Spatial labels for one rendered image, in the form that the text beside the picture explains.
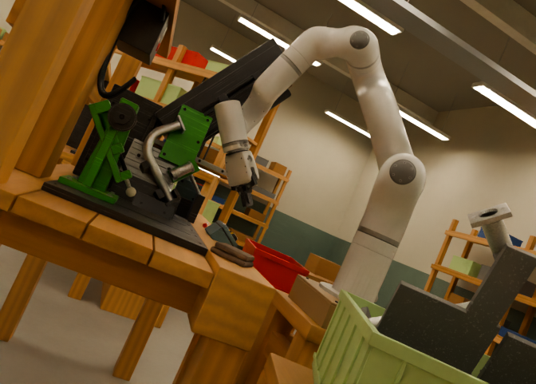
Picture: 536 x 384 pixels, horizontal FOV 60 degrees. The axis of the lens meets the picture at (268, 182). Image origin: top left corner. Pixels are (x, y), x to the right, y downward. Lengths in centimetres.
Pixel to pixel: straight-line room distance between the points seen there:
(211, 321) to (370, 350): 47
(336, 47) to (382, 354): 95
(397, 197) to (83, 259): 77
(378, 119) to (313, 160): 1025
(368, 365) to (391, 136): 83
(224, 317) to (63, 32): 66
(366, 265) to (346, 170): 1074
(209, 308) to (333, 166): 1087
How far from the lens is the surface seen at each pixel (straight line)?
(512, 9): 664
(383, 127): 134
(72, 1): 103
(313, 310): 121
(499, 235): 74
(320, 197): 1172
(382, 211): 127
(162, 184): 153
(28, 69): 102
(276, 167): 1067
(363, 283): 128
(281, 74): 145
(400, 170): 123
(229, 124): 145
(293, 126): 1138
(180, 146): 160
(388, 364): 65
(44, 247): 109
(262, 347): 139
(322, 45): 145
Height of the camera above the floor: 104
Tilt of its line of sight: 4 degrees up
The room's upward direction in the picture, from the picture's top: 24 degrees clockwise
